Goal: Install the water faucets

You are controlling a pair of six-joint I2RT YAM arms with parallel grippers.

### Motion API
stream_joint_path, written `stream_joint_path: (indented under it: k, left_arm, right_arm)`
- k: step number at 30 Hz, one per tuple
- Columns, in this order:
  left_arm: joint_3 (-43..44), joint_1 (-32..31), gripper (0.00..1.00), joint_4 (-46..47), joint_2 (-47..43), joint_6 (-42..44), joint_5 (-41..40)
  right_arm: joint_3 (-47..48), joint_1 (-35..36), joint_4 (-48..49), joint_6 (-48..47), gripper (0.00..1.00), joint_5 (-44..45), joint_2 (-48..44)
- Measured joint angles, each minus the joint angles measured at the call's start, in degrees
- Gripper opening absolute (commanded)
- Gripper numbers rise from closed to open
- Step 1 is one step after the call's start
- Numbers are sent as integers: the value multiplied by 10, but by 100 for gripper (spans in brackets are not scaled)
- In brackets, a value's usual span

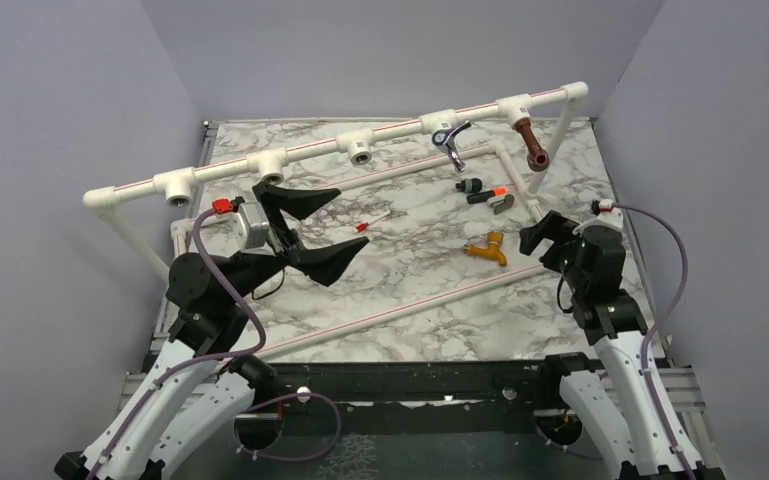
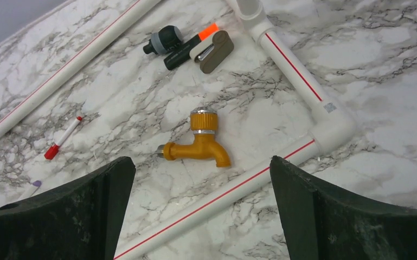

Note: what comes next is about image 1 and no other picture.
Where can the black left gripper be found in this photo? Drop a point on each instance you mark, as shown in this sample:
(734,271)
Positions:
(285,240)

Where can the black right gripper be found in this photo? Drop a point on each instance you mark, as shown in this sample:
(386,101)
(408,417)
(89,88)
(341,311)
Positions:
(553,220)

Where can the yellow water faucet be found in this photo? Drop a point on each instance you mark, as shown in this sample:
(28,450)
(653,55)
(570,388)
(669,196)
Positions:
(492,250)

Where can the white PVC pipe frame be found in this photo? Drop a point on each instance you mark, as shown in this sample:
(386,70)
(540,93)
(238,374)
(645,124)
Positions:
(411,294)

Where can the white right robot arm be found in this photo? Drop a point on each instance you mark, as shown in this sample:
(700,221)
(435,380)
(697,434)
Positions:
(635,427)

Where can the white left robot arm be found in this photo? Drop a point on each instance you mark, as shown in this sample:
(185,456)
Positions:
(208,369)

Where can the brown water faucet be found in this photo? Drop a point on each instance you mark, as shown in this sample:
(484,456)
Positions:
(537,158)

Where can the red capped white pen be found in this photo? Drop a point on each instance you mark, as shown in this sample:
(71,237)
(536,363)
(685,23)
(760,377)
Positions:
(365,225)

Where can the small black grey fitting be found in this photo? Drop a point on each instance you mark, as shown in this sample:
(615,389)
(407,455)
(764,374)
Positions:
(469,186)

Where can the chrome lever faucet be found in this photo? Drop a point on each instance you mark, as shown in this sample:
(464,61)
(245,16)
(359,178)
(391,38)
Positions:
(444,139)

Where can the black faucet orange handle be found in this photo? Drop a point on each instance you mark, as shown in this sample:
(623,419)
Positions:
(499,199)

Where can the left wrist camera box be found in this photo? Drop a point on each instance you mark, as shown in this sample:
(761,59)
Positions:
(251,226)

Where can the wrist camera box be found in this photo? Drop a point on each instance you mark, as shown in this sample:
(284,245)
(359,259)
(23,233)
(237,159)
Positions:
(251,226)
(606,214)

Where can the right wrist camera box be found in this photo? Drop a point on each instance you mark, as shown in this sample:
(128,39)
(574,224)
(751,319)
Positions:
(606,214)

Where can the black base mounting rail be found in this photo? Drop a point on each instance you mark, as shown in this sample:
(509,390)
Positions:
(402,398)

